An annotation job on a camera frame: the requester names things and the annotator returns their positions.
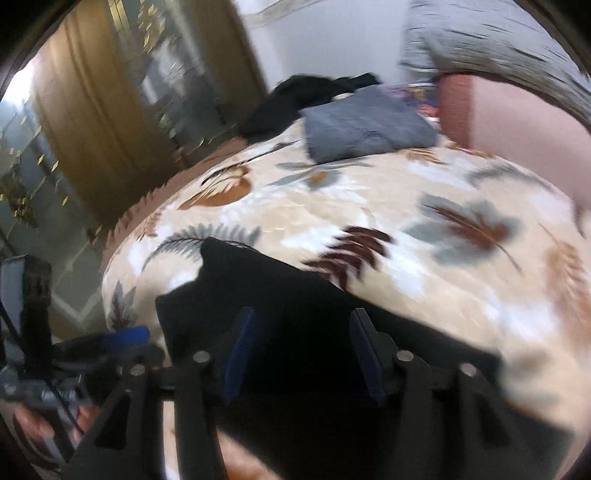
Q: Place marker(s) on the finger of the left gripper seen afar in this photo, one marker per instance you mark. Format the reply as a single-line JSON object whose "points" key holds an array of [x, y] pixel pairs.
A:
{"points": [[118, 341]]}

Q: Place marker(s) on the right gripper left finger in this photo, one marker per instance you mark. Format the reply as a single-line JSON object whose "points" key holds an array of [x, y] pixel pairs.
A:
{"points": [[126, 441]]}

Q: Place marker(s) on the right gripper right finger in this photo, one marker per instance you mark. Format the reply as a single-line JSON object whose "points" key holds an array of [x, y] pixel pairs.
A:
{"points": [[439, 423]]}

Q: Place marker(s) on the black pants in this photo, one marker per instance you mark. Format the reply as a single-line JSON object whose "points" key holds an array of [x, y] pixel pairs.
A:
{"points": [[304, 404]]}

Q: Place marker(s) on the person's left hand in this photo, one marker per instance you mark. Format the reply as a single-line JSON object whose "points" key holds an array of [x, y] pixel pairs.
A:
{"points": [[38, 428]]}

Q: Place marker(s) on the leaf-patterned cream blanket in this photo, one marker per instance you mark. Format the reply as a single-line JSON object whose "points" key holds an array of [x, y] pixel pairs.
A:
{"points": [[460, 240]]}

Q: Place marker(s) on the wooden stained-glass wardrobe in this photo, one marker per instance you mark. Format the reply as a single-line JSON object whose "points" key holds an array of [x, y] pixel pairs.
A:
{"points": [[116, 98]]}

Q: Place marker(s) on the black garment pile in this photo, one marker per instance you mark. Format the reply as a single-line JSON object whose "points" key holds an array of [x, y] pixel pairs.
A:
{"points": [[283, 106]]}

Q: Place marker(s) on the pink bed headboard cushion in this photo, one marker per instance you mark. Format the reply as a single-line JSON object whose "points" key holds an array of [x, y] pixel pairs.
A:
{"points": [[505, 120]]}

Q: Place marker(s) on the folded grey jeans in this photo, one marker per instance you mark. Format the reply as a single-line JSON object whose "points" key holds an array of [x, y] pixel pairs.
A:
{"points": [[368, 122]]}

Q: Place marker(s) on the colourful small box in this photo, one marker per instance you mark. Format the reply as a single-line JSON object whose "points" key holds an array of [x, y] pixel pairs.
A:
{"points": [[422, 96]]}

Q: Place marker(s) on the grey quilted pillow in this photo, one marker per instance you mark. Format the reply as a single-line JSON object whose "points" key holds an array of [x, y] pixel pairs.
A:
{"points": [[496, 38]]}

